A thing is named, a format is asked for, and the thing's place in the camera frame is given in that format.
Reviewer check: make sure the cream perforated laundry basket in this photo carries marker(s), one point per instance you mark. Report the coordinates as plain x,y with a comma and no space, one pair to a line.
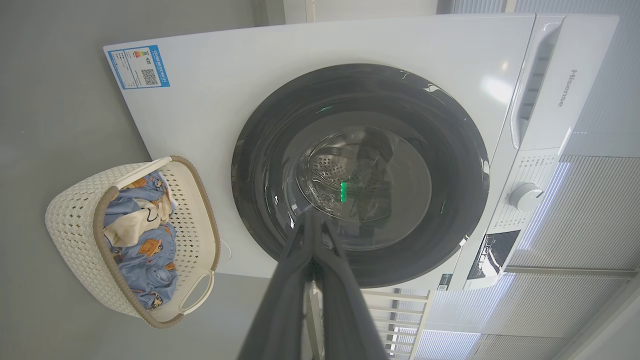
75,225

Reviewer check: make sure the cream and blue cartoon garment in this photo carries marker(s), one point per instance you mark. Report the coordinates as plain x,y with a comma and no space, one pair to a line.
135,220

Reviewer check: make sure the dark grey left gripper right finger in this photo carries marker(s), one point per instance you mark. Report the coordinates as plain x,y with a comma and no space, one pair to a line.
345,315

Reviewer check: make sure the white washing machine dial knob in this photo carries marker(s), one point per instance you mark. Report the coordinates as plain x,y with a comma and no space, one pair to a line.
525,196

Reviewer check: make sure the blue cartoon print garment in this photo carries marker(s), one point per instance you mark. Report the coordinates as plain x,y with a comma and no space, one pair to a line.
150,270

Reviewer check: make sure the white front-load washing machine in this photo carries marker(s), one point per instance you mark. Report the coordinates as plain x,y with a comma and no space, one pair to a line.
210,125

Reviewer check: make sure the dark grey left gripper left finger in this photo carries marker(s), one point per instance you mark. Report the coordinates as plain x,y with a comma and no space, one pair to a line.
280,310

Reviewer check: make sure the white slatted rack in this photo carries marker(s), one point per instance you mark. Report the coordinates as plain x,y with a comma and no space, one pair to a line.
400,320

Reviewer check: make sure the blue energy label sticker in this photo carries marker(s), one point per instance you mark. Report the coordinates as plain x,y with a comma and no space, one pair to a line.
139,67

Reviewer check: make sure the black glass washing machine door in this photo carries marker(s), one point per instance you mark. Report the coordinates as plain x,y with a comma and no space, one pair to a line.
450,165

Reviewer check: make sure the white detergent drawer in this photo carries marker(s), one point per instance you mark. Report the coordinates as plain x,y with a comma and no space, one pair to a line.
575,85

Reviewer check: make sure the steel washer drum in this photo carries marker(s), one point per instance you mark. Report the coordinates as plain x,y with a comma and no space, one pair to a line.
330,170

